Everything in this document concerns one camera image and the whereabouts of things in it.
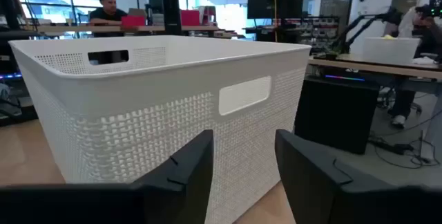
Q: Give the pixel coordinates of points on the wooden background table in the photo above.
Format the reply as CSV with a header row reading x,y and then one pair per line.
x,y
69,28

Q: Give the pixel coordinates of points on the storage shelf with bins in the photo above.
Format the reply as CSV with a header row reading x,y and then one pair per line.
x,y
317,30

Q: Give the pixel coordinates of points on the small white basket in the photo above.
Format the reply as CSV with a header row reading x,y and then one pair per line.
x,y
390,51

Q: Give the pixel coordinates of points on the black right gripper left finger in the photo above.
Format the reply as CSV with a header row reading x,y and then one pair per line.
x,y
190,182

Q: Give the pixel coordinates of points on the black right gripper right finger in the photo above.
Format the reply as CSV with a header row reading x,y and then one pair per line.
x,y
307,175

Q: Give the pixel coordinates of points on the black computer tower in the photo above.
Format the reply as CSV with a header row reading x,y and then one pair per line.
x,y
335,113

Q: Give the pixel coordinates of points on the white plastic laundry basket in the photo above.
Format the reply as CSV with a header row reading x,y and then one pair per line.
x,y
138,113

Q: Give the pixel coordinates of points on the black pillar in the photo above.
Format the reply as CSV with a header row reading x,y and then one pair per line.
x,y
171,6

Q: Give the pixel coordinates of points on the person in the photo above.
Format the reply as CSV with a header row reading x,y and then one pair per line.
x,y
107,13
407,23

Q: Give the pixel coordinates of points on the black background robot arm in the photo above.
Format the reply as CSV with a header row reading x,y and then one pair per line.
x,y
359,23

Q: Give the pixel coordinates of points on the wooden desk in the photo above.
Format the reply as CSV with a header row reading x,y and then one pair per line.
x,y
380,67

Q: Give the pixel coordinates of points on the black device with green lights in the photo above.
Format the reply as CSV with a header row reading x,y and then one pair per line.
x,y
431,8

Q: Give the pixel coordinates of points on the red box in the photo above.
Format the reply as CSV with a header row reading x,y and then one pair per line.
x,y
133,21
190,18

